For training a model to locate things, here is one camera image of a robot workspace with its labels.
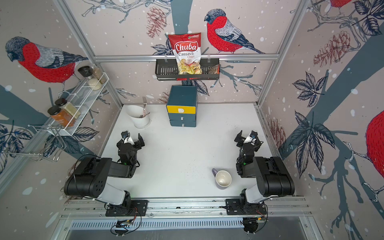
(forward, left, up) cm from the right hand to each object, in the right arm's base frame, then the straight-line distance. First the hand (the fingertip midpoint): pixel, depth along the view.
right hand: (248, 132), depth 89 cm
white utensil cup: (+14, +75, 0) cm, 77 cm away
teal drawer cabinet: (+12, +41, +11) cm, 44 cm away
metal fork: (+21, +70, +2) cm, 73 cm away
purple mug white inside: (-25, +16, -11) cm, 31 cm away
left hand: (-3, +70, 0) cm, 71 cm away
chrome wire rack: (-20, +98, +18) cm, 102 cm away
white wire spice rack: (+3, +93, +21) cm, 96 cm away
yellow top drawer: (+11, +41, +7) cm, 44 cm away
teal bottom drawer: (+11, +42, -7) cm, 44 cm away
